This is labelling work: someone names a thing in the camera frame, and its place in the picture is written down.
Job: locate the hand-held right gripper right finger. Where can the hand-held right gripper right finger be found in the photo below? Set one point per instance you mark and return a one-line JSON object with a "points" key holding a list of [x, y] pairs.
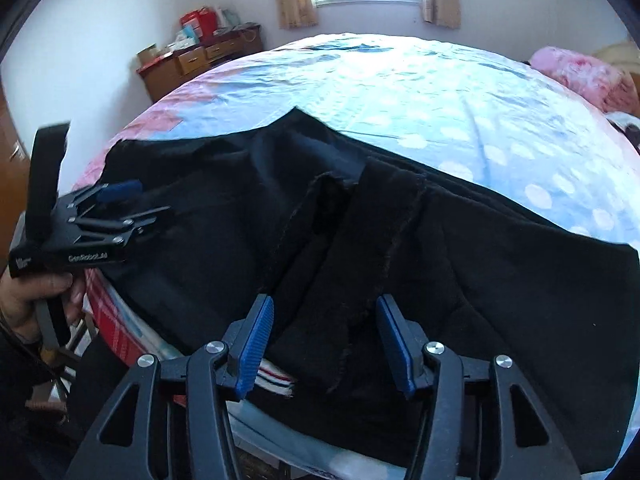
{"points": [[395, 345]]}

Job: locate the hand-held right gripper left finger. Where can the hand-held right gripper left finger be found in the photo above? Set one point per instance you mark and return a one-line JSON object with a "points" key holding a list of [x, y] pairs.
{"points": [[255, 345]]}

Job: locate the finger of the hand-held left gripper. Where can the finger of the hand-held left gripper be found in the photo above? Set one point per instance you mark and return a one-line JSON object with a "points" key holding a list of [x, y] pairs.
{"points": [[135, 222], [120, 190]]}

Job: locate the black pants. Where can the black pants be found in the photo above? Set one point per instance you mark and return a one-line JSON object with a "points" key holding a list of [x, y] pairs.
{"points": [[450, 270]]}

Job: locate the person's left forearm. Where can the person's left forearm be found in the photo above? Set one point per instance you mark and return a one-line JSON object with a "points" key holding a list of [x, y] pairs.
{"points": [[20, 360]]}

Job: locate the person's left hand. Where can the person's left hand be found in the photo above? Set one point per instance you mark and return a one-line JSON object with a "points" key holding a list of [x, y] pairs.
{"points": [[17, 305]]}

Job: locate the beige cardboard box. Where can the beige cardboard box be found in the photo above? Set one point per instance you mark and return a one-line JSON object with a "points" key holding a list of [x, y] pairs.
{"points": [[146, 55]]}

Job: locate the wooden desk with drawers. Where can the wooden desk with drawers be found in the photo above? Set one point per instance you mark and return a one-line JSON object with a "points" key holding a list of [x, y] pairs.
{"points": [[200, 60]]}

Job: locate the white box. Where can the white box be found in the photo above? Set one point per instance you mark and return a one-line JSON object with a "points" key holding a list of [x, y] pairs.
{"points": [[182, 45]]}

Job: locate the red gift bag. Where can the red gift bag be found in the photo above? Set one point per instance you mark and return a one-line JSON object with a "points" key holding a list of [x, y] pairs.
{"points": [[199, 22]]}

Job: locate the pastel dotted bed sheet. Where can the pastel dotted bed sheet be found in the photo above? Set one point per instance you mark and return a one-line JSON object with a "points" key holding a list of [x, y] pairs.
{"points": [[425, 100]]}

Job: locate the grey patterned pillow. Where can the grey patterned pillow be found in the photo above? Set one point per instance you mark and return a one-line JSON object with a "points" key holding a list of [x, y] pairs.
{"points": [[625, 130]]}

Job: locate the pink floral folded quilt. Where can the pink floral folded quilt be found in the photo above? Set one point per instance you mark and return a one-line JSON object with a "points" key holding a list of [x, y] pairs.
{"points": [[580, 77]]}

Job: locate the wooden bed headboard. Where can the wooden bed headboard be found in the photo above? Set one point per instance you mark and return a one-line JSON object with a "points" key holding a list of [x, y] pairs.
{"points": [[612, 52]]}

